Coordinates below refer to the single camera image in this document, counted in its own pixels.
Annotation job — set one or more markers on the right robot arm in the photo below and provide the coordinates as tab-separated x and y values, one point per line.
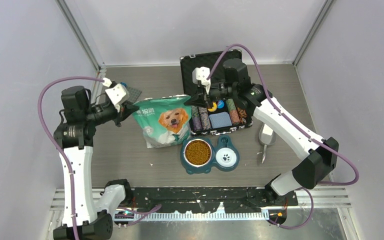
316	153

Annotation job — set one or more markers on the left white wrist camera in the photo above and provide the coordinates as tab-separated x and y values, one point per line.
116	92

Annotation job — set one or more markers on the grey lego base plate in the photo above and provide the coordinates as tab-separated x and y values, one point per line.
134	94

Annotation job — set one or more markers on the yellow big blind button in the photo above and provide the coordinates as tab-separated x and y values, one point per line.
213	108

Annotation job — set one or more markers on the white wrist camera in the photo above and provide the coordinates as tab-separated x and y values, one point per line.
201	77
116	92

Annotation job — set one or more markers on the blue small blind button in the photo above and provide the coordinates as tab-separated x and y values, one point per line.
220	104

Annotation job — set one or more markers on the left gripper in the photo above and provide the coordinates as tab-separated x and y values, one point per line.
125	109

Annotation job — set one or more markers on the teal double pet bowl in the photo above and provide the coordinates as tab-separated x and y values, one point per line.
225	157

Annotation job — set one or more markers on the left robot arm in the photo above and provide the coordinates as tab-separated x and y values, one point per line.
84	218

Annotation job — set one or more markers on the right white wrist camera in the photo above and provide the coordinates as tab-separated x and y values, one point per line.
201	77

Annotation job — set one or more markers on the green pet food bag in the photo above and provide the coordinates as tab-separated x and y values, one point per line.
164	121

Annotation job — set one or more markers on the blue card deck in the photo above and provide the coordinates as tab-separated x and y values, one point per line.
220	120

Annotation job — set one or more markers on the black poker chip case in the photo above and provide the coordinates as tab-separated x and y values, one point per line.
200	122

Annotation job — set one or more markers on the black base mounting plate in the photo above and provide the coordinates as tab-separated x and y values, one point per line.
200	200

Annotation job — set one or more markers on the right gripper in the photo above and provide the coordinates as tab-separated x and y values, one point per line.
199	99

